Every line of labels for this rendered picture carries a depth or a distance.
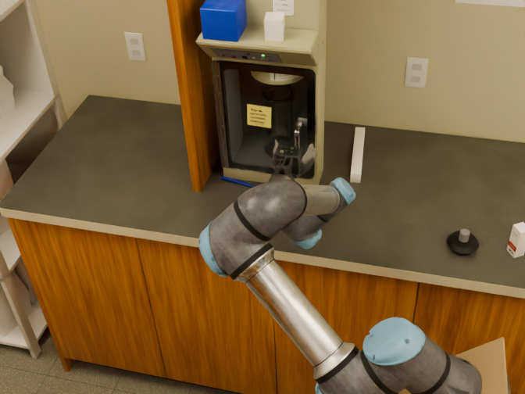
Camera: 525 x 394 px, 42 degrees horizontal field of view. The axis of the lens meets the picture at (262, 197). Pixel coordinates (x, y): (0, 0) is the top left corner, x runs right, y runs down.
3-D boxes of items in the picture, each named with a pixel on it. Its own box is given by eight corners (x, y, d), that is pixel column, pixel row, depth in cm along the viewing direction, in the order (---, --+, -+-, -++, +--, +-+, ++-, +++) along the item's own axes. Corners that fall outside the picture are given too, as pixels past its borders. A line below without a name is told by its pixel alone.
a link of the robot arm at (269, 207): (266, 162, 144) (340, 170, 189) (229, 195, 148) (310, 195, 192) (298, 206, 141) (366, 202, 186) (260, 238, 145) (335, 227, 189)
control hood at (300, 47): (210, 52, 202) (207, 21, 196) (319, 62, 195) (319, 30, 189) (198, 72, 194) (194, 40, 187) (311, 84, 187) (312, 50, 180)
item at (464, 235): (446, 234, 207) (449, 218, 203) (478, 239, 205) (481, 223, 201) (444, 256, 201) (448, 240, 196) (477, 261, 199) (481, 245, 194)
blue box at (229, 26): (213, 23, 195) (210, -8, 189) (248, 25, 193) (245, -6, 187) (202, 39, 187) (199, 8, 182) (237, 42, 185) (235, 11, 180)
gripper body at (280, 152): (303, 145, 198) (294, 170, 190) (304, 169, 204) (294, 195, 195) (277, 142, 200) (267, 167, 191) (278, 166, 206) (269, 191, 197)
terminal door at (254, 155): (224, 166, 229) (214, 59, 203) (314, 178, 222) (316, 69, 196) (223, 168, 228) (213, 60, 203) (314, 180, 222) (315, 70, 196)
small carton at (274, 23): (266, 32, 189) (266, 12, 185) (285, 32, 189) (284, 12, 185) (265, 41, 185) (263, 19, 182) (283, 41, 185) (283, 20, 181)
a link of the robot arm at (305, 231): (333, 231, 185) (305, 205, 182) (303, 256, 189) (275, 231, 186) (331, 217, 192) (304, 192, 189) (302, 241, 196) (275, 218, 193)
